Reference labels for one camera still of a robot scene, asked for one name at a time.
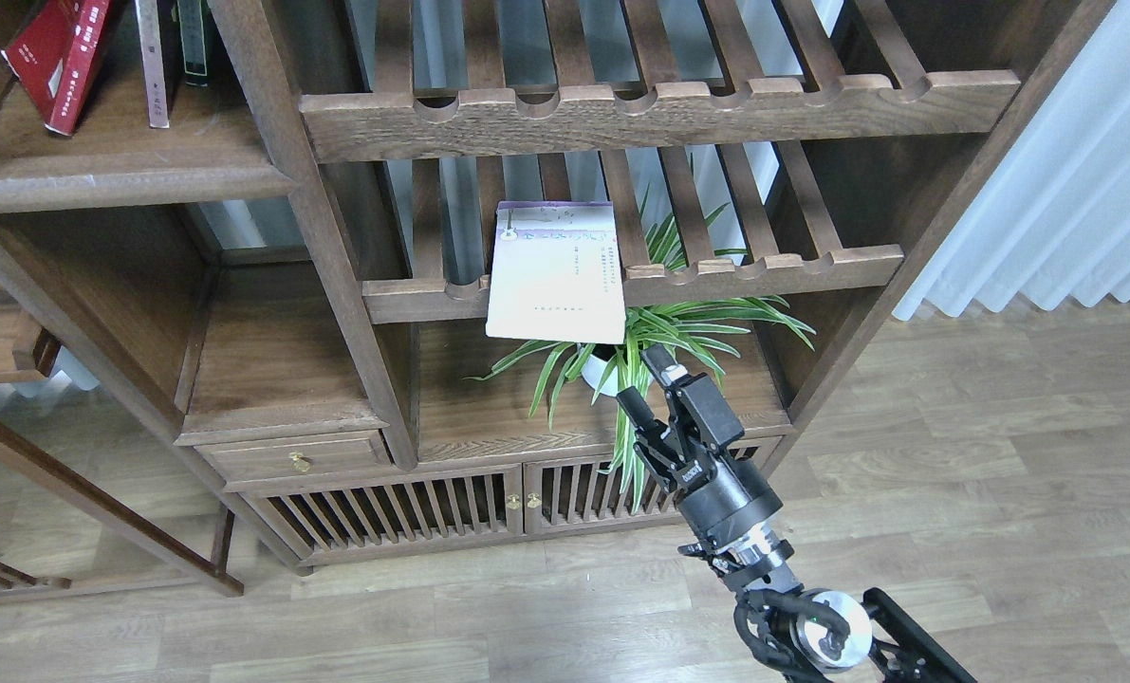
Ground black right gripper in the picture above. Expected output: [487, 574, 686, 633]
[616, 344, 782, 555]

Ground white and purple book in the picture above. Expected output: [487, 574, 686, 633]
[486, 200, 625, 345]

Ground maroon book with white characters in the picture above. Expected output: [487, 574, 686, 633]
[134, 1, 182, 129]

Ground red paperback book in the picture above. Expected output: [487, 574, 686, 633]
[1, 1, 120, 136]

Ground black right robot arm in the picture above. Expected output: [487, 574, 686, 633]
[617, 344, 971, 682]

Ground white plant pot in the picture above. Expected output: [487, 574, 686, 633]
[582, 344, 622, 397]

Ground green spider plant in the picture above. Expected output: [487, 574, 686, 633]
[468, 190, 817, 513]

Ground dark wooden bookshelf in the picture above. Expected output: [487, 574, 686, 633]
[0, 1, 1114, 572]

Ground brass drawer knob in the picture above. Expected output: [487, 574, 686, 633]
[288, 452, 312, 472]

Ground white curtain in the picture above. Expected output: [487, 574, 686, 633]
[893, 1, 1130, 321]

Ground green upright book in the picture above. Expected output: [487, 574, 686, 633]
[176, 0, 217, 87]

